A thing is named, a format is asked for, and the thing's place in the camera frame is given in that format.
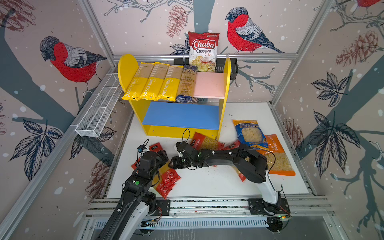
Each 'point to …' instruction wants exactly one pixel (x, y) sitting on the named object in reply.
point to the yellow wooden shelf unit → (190, 119)
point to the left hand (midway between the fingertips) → (162, 153)
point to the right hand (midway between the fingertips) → (169, 170)
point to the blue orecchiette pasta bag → (249, 133)
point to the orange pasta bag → (278, 162)
